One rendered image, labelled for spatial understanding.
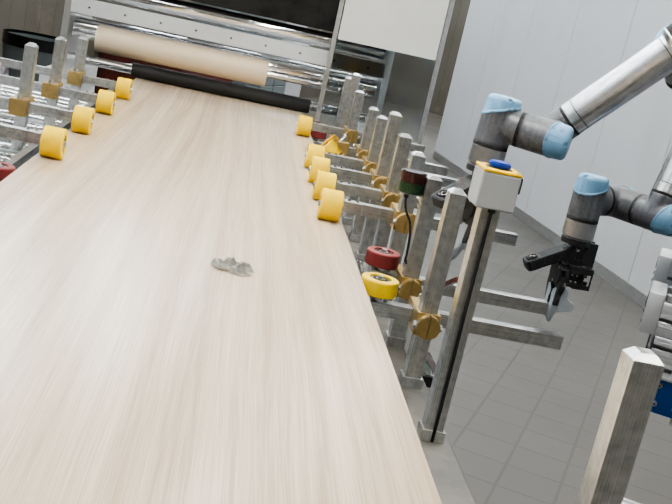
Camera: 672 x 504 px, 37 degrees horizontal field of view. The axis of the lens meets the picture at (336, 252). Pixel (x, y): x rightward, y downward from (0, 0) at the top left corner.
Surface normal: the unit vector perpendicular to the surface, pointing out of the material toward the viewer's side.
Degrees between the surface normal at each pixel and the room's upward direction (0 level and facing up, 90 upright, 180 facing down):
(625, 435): 90
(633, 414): 90
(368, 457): 0
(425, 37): 90
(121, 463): 0
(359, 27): 90
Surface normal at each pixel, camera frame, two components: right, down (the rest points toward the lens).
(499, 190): 0.07, 0.26
